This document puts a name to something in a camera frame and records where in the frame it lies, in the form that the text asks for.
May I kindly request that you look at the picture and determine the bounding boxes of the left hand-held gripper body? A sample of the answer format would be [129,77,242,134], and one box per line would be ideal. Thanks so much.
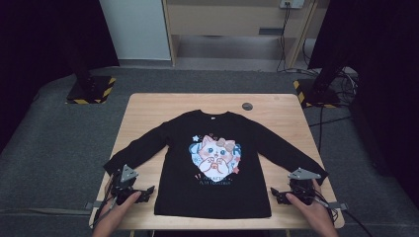
[109,164,146,206]

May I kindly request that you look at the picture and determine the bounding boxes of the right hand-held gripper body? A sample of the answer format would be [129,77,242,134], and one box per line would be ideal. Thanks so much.
[287,167,322,205]

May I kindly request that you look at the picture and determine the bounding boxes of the black long-sleeve shirt cat print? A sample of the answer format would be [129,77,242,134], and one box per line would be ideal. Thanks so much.
[103,109,329,220]

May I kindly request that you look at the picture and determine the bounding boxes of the person's left hand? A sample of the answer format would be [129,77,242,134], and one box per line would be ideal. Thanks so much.
[98,179,143,230]

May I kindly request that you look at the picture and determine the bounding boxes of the person's right hand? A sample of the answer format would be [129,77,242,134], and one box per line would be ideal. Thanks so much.
[285,178,333,229]

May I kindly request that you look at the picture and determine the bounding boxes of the grey tape strip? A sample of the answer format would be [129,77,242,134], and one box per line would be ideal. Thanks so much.
[327,201,350,212]
[84,199,102,211]

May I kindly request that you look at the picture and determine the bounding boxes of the black stand base hazard stripes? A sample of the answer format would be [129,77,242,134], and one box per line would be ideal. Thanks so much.
[293,62,351,110]
[65,48,118,106]

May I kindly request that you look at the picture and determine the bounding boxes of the black curtain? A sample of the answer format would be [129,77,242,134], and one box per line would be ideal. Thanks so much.
[306,0,419,211]
[0,0,121,153]

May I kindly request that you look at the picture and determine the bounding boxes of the white panel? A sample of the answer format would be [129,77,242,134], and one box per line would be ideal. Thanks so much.
[98,0,173,61]

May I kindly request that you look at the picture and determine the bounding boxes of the grey label on shelf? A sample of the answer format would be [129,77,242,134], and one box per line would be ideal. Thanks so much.
[258,27,286,37]

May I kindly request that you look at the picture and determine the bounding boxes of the light wooden shelf unit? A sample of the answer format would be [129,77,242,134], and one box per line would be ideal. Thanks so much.
[161,0,331,70]

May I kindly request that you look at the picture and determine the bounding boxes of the white power socket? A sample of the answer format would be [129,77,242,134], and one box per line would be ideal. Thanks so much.
[279,0,306,10]

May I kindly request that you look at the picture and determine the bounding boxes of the long black floor cable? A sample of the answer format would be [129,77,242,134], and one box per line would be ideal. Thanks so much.
[307,105,353,155]

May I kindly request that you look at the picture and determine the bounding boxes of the right hand-held gripper black cable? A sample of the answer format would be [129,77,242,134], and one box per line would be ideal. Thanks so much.
[311,192,375,237]

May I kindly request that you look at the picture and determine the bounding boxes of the tangle of black floor cables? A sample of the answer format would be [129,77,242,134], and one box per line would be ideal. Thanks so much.
[334,67,360,108]

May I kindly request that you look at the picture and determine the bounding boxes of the black hanging power cable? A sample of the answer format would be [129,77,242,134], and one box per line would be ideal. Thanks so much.
[276,2,293,73]

